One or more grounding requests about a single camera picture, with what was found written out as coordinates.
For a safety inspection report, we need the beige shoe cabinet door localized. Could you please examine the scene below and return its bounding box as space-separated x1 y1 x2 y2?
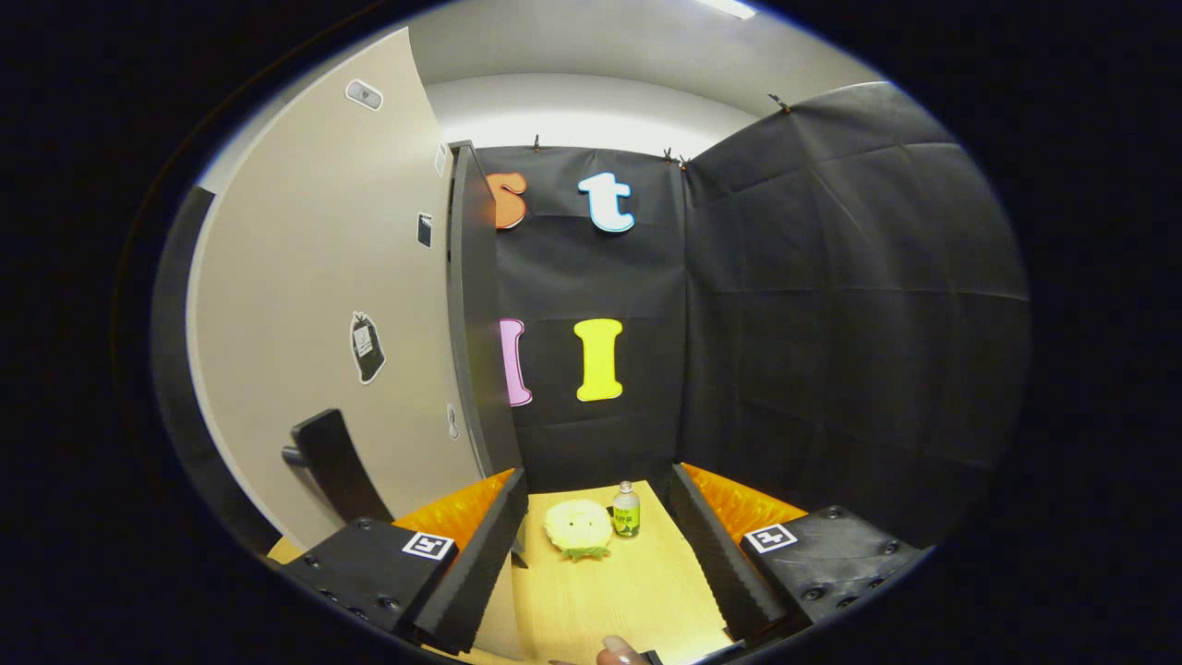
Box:
185 26 487 551

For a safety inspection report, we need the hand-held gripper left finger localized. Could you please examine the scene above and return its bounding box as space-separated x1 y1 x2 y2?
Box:
277 467 531 657

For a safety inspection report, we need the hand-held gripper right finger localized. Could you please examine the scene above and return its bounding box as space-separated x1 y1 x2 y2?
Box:
669 464 929 647

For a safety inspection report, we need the green drink bottle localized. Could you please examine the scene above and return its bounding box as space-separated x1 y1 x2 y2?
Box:
612 480 643 540

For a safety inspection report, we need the yellow plush toy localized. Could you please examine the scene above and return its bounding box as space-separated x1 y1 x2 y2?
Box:
542 499 616 563

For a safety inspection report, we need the grey shoe cabinet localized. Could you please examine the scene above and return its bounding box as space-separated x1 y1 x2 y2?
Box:
151 140 525 561

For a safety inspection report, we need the black backdrop cloth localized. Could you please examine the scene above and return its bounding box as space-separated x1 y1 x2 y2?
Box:
475 81 1031 548

